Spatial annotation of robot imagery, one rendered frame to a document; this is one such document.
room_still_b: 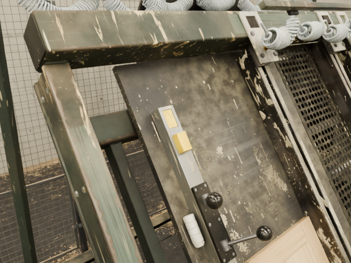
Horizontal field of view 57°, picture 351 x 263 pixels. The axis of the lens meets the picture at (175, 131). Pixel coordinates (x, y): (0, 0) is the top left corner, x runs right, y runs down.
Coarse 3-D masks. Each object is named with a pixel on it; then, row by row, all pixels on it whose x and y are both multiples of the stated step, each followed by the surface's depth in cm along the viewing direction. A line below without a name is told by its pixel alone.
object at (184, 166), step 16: (160, 112) 84; (160, 128) 85; (176, 128) 85; (176, 160) 83; (192, 160) 84; (176, 176) 84; (192, 176) 82; (192, 208) 82; (208, 240) 80; (208, 256) 81
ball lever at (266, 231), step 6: (258, 228) 76; (264, 228) 75; (270, 228) 75; (258, 234) 75; (264, 234) 74; (270, 234) 74; (222, 240) 80; (234, 240) 78; (240, 240) 78; (246, 240) 77; (264, 240) 74; (222, 246) 79; (228, 246) 79
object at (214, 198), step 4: (204, 196) 80; (208, 196) 70; (212, 196) 70; (216, 196) 69; (220, 196) 70; (204, 200) 80; (208, 200) 70; (212, 200) 69; (216, 200) 69; (220, 200) 69; (204, 204) 80; (208, 204) 70; (212, 204) 69; (216, 204) 69; (220, 204) 69; (212, 208) 70; (216, 208) 70
